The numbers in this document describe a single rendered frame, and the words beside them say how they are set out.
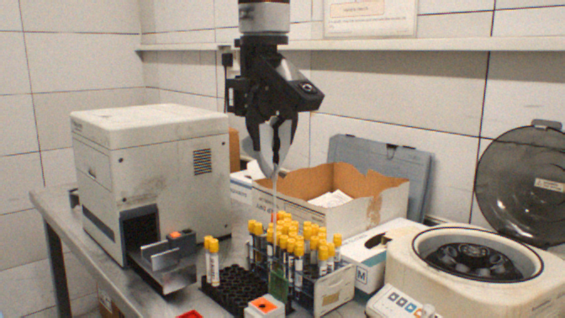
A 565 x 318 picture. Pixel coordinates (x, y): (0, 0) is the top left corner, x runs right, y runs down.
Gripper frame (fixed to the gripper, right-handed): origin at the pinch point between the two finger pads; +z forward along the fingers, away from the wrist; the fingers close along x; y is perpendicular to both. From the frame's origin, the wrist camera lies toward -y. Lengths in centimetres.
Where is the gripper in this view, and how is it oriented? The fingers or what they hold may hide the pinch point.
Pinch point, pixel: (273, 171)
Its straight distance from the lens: 66.2
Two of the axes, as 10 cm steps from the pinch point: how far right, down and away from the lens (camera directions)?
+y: -6.6, -1.9, 7.3
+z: 0.0, 9.7, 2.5
